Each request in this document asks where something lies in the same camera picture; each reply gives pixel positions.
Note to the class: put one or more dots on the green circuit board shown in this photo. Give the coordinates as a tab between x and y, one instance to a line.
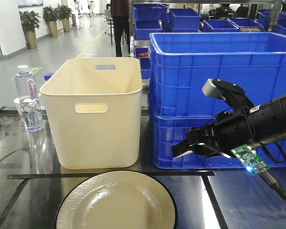
249	158

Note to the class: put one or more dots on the cream plastic basket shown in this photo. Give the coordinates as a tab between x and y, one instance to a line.
94	110

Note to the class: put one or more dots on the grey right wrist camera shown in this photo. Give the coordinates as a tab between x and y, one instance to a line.
232	94

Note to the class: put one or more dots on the person in dark trousers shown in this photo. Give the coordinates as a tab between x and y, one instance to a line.
120	17

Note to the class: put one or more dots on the large blue crate upper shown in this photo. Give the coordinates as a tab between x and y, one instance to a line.
191	101

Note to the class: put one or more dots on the clear water bottle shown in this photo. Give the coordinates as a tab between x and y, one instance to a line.
26	86

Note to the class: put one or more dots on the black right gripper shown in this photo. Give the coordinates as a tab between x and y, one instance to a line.
230	130

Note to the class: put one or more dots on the large blue crate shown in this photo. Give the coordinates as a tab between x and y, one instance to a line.
191	101
169	131

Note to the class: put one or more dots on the white paper cup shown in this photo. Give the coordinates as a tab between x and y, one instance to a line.
24	106

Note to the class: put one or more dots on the potted plant gold pot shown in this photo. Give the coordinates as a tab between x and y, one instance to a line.
30	21

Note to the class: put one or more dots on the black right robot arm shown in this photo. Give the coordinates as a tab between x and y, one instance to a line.
270	122

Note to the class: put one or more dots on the beige plate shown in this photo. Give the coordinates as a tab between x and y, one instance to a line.
121	199

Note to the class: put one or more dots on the blue bins on shelf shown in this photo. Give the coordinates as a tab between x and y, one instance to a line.
193	21

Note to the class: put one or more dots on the large blue crate lower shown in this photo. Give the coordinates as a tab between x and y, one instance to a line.
169	131

